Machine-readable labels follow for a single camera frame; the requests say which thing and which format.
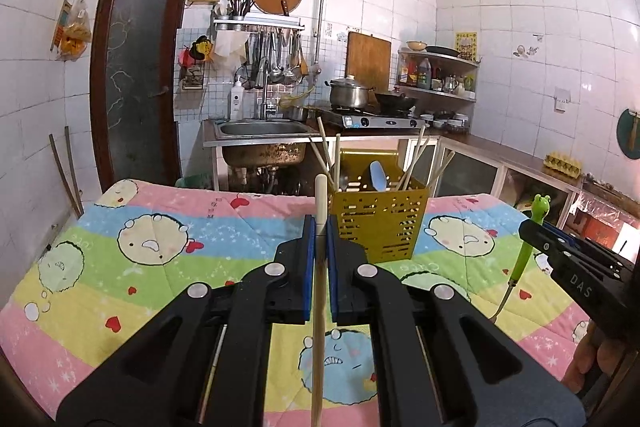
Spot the blue plastic spoon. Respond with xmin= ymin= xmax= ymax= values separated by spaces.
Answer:
xmin=369 ymin=160 xmax=387 ymax=194

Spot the green round wall board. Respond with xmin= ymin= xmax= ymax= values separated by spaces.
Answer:
xmin=616 ymin=108 xmax=640 ymax=158

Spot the green frog handle utensil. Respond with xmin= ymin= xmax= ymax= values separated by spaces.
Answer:
xmin=489 ymin=193 xmax=554 ymax=324

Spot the green basin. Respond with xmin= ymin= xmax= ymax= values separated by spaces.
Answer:
xmin=175 ymin=174 xmax=216 ymax=191

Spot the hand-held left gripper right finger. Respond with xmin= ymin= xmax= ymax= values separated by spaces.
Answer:
xmin=327 ymin=215 xmax=586 ymax=427

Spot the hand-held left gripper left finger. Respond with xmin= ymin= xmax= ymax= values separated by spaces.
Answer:
xmin=56 ymin=215 xmax=317 ymax=427

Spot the egg carton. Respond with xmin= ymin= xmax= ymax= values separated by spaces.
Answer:
xmin=542 ymin=152 xmax=583 ymax=178

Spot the steel wall utensil rack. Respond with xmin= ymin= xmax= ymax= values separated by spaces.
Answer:
xmin=214 ymin=13 xmax=306 ymax=32

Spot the white soap bottle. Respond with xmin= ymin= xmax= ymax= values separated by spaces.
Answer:
xmin=230 ymin=79 xmax=246 ymax=120

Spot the steel corner shelf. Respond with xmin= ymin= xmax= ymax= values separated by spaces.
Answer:
xmin=397 ymin=47 xmax=481 ymax=102

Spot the yellow slotted utensil holder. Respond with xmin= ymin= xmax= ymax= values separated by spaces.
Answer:
xmin=330 ymin=149 xmax=432 ymax=264

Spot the wire wall rack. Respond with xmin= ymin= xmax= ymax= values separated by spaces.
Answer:
xmin=177 ymin=27 xmax=216 ymax=90

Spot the rectangular wooden cutting board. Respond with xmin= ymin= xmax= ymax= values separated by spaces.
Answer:
xmin=346 ymin=31 xmax=392 ymax=92

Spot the steel cooking pot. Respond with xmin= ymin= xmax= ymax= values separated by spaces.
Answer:
xmin=325 ymin=77 xmax=373 ymax=110

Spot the hanging plastic bag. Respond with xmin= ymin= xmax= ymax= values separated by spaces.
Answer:
xmin=50 ymin=0 xmax=93 ymax=60

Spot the red box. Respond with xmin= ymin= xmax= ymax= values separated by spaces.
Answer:
xmin=575 ymin=202 xmax=640 ymax=258

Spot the printed cartoon blanket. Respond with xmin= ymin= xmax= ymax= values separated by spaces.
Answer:
xmin=0 ymin=178 xmax=601 ymax=427

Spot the person's right hand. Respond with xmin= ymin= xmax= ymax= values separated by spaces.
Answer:
xmin=574 ymin=319 xmax=640 ymax=408

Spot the steel kitchen sink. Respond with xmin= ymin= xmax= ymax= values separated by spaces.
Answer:
xmin=202 ymin=118 xmax=321 ymax=168

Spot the kitchen counter cabinet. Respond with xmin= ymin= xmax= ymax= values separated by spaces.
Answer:
xmin=425 ymin=127 xmax=586 ymax=228

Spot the row of hanging kitchen utensils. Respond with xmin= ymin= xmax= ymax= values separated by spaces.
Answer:
xmin=245 ymin=32 xmax=311 ymax=88

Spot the black wok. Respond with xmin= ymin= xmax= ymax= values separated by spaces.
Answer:
xmin=374 ymin=92 xmax=418 ymax=112

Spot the brown frosted glass door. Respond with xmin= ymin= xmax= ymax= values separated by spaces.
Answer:
xmin=90 ymin=0 xmax=196 ymax=192

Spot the steel gas stove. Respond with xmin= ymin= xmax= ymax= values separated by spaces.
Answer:
xmin=320 ymin=107 xmax=426 ymax=130

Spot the thin stick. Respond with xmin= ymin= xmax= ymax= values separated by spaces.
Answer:
xmin=65 ymin=126 xmax=85 ymax=215
xmin=49 ymin=133 xmax=83 ymax=218

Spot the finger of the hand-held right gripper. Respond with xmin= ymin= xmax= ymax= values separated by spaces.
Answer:
xmin=542 ymin=219 xmax=640 ymax=264
xmin=518 ymin=219 xmax=626 ymax=278

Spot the yellow wall poster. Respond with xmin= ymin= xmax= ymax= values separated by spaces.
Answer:
xmin=454 ymin=32 xmax=478 ymax=62

